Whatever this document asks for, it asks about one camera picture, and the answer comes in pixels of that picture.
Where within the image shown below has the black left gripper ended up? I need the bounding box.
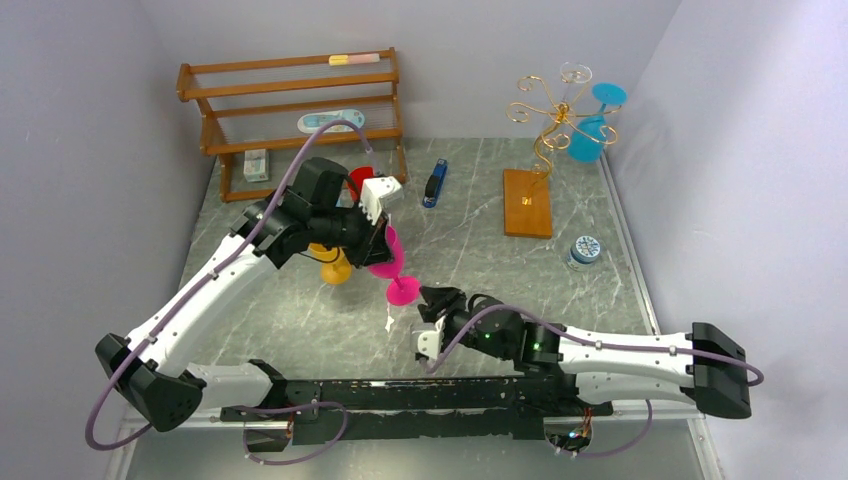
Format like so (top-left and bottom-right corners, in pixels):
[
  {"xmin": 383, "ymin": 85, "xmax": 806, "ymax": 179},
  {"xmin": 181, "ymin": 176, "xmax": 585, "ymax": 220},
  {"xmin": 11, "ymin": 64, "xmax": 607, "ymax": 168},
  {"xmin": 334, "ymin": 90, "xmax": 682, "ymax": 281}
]
[{"xmin": 315, "ymin": 200, "xmax": 396, "ymax": 272}]

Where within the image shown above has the pink plastic wine glass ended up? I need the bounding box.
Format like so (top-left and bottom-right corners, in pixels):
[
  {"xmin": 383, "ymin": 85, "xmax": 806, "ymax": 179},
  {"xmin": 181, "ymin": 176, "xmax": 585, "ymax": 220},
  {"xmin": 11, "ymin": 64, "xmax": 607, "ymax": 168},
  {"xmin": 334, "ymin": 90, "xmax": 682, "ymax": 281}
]
[{"xmin": 368, "ymin": 226, "xmax": 421, "ymax": 306}]

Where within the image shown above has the yellow plastic wine glass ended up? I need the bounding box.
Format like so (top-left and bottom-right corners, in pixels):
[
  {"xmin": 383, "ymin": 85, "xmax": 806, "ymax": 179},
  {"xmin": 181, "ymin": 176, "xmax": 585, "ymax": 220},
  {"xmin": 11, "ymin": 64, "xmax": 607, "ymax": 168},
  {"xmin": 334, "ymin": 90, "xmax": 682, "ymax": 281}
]
[{"xmin": 308, "ymin": 243, "xmax": 353, "ymax": 285}]

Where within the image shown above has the red plastic wine glass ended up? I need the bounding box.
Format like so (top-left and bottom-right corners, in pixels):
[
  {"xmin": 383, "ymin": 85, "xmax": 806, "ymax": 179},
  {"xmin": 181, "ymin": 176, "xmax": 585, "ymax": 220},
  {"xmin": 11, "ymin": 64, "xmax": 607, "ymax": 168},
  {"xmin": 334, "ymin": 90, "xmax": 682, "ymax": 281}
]
[{"xmin": 345, "ymin": 166, "xmax": 375, "ymax": 203}]

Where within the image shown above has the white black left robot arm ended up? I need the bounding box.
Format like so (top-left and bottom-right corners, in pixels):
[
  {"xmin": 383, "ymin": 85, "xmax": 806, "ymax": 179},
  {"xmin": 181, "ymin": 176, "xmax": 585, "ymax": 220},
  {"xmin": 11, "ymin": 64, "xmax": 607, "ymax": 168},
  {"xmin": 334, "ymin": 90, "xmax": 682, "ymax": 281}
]
[{"xmin": 95, "ymin": 157, "xmax": 403, "ymax": 432}]

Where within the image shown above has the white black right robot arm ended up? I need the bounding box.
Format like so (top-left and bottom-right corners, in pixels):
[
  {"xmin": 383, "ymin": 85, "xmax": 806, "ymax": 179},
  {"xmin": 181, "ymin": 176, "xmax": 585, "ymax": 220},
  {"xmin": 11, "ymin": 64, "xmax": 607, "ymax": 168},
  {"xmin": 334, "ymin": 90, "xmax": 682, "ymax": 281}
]
[{"xmin": 413, "ymin": 287, "xmax": 762, "ymax": 420}]

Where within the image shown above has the wooden shelf rack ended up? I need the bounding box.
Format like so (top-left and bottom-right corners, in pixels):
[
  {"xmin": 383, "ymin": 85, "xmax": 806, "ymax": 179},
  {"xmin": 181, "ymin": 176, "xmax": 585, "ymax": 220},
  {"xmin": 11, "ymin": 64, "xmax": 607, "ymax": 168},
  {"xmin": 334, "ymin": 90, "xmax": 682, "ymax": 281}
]
[{"xmin": 176, "ymin": 47, "xmax": 408, "ymax": 203}]

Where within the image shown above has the blue hanging wine glass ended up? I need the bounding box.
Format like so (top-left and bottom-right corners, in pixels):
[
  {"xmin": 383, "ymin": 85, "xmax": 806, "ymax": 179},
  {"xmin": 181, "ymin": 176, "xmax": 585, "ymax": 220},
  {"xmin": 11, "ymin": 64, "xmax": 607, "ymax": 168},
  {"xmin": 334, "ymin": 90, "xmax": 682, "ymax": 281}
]
[{"xmin": 566, "ymin": 83, "xmax": 628, "ymax": 163}]

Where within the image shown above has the clear wine glass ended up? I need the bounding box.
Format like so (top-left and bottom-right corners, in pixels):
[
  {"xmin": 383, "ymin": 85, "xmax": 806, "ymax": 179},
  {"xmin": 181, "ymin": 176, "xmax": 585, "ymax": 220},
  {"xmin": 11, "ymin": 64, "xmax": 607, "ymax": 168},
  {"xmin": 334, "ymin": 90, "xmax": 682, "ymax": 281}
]
[{"xmin": 558, "ymin": 62, "xmax": 593, "ymax": 113}]

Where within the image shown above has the blue stapler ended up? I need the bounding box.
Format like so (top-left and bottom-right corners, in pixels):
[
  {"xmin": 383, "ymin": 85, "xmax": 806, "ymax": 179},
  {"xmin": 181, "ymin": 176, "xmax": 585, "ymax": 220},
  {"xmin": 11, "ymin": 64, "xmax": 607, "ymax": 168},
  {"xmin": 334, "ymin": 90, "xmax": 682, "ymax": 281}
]
[{"xmin": 422, "ymin": 158, "xmax": 448, "ymax": 208}]

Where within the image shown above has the blue white oval package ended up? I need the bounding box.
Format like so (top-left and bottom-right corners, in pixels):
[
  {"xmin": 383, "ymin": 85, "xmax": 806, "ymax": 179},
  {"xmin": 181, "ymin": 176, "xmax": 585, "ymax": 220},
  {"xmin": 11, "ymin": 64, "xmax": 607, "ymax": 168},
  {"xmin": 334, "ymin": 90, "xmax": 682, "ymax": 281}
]
[{"xmin": 296, "ymin": 109, "xmax": 366, "ymax": 134}]

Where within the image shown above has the small teal white box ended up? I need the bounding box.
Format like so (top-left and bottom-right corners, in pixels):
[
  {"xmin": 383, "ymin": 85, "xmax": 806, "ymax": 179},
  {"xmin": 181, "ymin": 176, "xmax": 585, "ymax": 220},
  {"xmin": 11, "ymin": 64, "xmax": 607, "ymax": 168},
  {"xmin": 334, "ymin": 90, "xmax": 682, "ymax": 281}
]
[{"xmin": 243, "ymin": 149, "xmax": 270, "ymax": 183}]

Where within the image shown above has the yellow pink eraser bar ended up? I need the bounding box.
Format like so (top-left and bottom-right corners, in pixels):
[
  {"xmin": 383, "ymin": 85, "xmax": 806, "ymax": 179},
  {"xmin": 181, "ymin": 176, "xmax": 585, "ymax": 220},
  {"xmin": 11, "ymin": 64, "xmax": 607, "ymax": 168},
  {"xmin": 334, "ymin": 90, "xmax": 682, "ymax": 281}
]
[{"xmin": 328, "ymin": 52, "xmax": 381, "ymax": 67}]

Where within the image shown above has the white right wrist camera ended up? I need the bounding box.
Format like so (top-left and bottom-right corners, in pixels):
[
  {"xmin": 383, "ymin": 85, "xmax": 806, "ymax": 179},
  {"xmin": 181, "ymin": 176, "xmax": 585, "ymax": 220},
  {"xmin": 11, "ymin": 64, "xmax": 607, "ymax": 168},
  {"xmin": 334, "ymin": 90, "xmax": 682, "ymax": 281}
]
[{"xmin": 410, "ymin": 319, "xmax": 444, "ymax": 361}]

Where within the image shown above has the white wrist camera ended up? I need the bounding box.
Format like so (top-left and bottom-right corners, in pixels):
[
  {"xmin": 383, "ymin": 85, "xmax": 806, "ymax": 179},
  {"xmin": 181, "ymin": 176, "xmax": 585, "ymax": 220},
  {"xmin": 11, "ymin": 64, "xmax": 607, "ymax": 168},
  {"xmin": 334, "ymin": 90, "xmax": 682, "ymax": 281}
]
[
  {"xmin": 410, "ymin": 319, "xmax": 444, "ymax": 361},
  {"xmin": 358, "ymin": 176, "xmax": 403, "ymax": 225}
]

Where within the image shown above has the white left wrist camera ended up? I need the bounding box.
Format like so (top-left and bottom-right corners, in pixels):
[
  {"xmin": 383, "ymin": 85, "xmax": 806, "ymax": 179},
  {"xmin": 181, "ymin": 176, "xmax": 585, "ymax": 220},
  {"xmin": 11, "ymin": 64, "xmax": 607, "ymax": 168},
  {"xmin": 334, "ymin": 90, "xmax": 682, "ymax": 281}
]
[{"xmin": 358, "ymin": 176, "xmax": 403, "ymax": 225}]

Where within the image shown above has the gold wire wine glass rack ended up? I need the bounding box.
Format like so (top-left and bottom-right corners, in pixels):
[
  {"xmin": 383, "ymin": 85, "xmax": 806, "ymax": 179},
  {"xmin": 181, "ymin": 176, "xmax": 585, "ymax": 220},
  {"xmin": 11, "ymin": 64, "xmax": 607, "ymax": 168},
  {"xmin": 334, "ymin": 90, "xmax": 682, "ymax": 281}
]
[{"xmin": 503, "ymin": 75, "xmax": 600, "ymax": 239}]

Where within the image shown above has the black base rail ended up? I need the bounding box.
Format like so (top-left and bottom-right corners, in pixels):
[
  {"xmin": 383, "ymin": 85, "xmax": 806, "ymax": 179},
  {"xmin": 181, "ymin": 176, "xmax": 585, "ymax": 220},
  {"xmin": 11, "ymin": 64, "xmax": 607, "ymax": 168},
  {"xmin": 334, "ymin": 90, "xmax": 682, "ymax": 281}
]
[{"xmin": 219, "ymin": 375, "xmax": 613, "ymax": 446}]

